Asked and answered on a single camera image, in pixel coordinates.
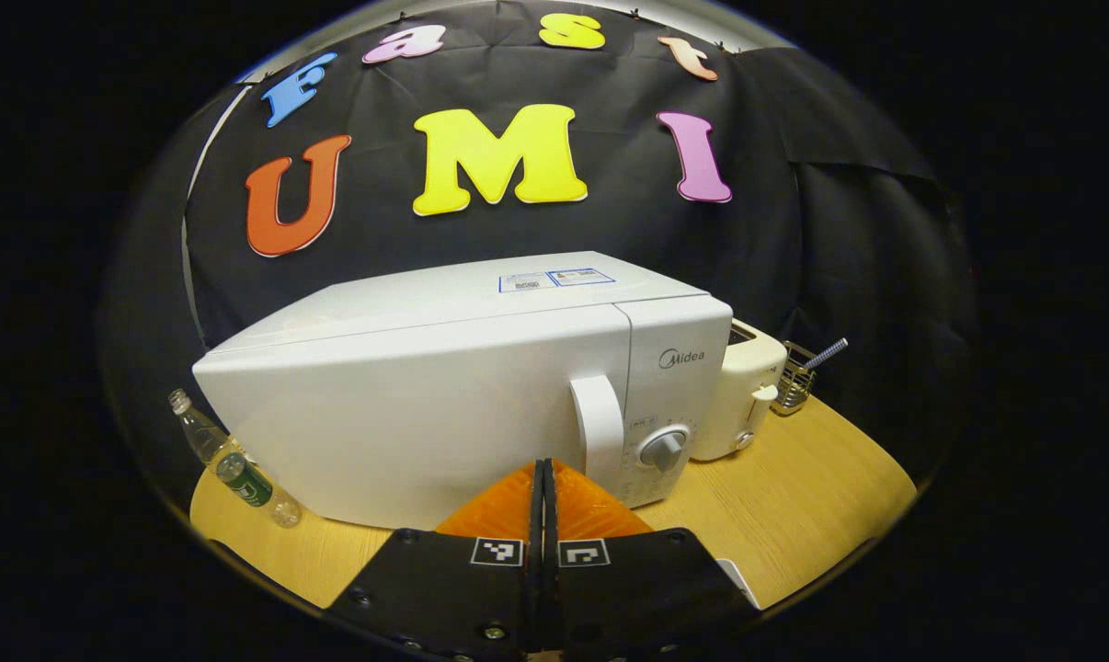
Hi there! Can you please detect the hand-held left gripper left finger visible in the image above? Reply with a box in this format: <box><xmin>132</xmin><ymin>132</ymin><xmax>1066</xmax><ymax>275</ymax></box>
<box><xmin>323</xmin><ymin>459</ymin><xmax>545</xmax><ymax>661</ymax></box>

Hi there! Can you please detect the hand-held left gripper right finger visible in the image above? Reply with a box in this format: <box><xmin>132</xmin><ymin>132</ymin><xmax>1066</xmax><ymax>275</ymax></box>
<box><xmin>544</xmin><ymin>458</ymin><xmax>762</xmax><ymax>658</ymax></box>

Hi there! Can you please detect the white microwave oven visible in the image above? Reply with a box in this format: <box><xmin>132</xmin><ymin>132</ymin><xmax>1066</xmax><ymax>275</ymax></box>
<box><xmin>192</xmin><ymin>251</ymin><xmax>735</xmax><ymax>532</ymax></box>

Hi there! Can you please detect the white toaster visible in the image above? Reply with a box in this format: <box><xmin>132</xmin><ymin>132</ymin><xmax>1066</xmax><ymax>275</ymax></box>
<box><xmin>689</xmin><ymin>319</ymin><xmax>789</xmax><ymax>463</ymax></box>

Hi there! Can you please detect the green label plastic bottle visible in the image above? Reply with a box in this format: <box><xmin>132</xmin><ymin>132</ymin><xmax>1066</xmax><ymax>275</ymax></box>
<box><xmin>168</xmin><ymin>388</ymin><xmax>303</xmax><ymax>530</ymax></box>

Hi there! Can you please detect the metal wire utensil rack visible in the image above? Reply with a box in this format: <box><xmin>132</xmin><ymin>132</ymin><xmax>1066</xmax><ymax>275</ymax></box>
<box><xmin>773</xmin><ymin>337</ymin><xmax>851</xmax><ymax>417</ymax></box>

